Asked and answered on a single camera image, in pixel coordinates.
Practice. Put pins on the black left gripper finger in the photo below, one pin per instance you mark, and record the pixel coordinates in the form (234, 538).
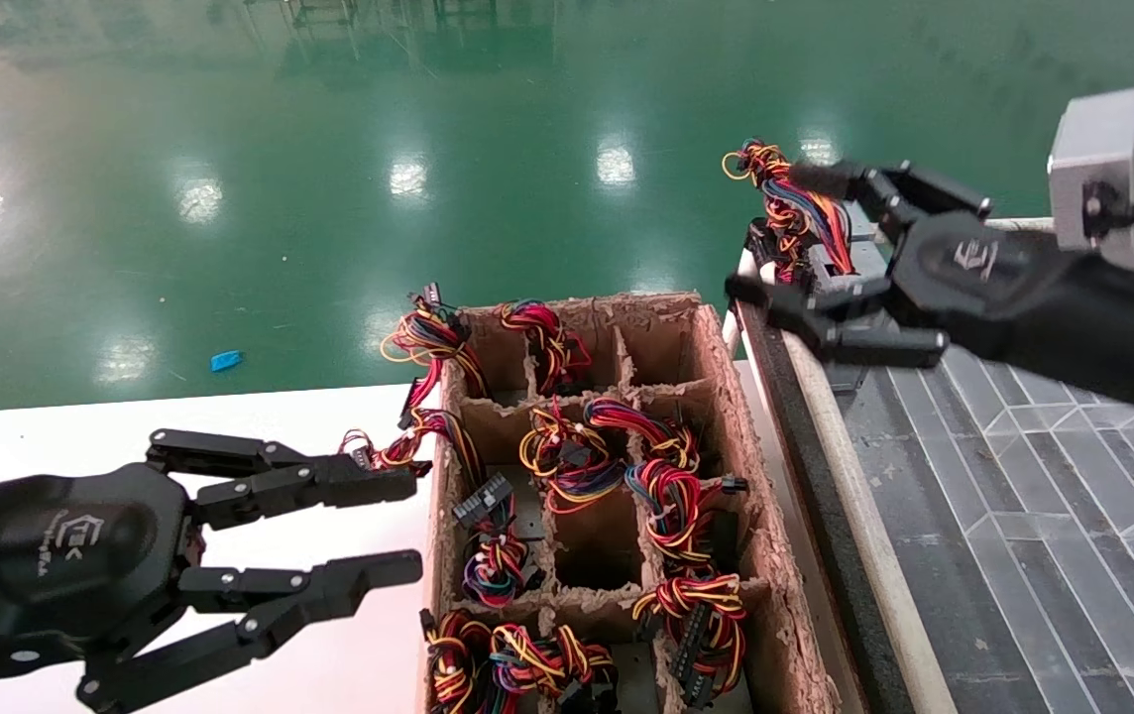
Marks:
(349, 583)
(349, 484)

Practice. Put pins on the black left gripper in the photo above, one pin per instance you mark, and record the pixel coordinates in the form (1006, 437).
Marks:
(32, 565)

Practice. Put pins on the small blue floor scrap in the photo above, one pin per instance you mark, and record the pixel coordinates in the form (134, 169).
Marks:
(226, 361)

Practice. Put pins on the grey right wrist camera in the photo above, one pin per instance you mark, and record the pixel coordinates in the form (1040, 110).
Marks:
(1097, 149)

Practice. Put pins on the brown cardboard divided box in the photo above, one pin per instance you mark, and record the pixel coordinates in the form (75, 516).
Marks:
(587, 535)

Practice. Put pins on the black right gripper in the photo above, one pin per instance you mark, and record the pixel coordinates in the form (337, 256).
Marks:
(1003, 297)

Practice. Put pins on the clear plastic divider tray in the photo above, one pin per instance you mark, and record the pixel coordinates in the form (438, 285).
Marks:
(1023, 545)

